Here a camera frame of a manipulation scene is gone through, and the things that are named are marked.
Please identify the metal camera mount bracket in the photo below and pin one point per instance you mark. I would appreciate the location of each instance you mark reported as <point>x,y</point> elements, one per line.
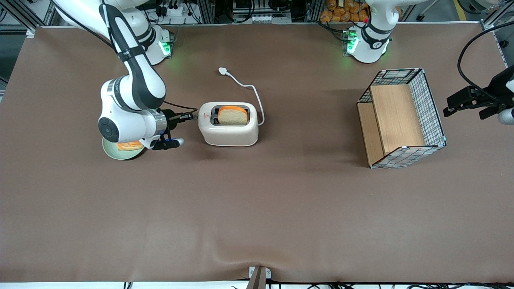
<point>258,277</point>

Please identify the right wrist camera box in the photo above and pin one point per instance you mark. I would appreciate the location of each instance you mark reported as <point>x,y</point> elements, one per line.
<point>168,143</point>

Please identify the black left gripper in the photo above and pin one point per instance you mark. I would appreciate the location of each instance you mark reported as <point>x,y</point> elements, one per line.
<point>494,95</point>

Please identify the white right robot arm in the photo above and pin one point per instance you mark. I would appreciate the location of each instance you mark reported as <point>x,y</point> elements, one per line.
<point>136,84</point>

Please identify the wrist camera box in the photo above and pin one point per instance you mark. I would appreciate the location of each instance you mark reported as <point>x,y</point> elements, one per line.
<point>168,143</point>
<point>505,115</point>

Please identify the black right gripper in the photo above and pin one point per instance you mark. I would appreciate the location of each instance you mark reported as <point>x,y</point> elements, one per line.
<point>172,119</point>

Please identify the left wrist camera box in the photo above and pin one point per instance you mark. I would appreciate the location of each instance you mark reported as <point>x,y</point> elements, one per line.
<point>505,115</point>

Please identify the bag of orange bread rolls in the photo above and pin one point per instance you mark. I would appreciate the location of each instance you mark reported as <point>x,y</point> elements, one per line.
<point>341,10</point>

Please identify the toast bread slice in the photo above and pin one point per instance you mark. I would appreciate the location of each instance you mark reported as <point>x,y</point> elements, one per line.
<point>233,116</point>

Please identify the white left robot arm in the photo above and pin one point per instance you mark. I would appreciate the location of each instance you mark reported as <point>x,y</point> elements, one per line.
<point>373,38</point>

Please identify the white power strip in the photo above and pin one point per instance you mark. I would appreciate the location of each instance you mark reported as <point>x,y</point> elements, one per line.
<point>170,9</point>

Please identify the orange triangular pastry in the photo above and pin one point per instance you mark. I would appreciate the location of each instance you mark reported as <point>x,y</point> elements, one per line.
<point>130,146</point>

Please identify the pale green round plate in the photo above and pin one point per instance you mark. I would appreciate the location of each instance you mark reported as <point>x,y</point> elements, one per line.
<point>120,154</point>

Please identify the white two-slot toaster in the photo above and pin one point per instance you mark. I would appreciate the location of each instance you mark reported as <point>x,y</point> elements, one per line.
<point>231,134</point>

